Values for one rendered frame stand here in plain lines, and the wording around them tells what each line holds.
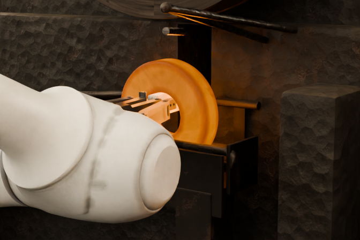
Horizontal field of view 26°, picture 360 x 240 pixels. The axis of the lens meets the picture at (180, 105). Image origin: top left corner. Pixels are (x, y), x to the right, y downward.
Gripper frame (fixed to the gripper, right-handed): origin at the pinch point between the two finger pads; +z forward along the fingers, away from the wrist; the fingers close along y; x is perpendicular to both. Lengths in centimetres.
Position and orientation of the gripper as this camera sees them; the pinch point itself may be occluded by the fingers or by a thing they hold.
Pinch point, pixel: (166, 102)
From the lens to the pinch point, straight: 110.6
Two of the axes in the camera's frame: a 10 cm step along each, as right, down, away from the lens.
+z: 5.8, -1.8, 7.9
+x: -0.3, -9.8, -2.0
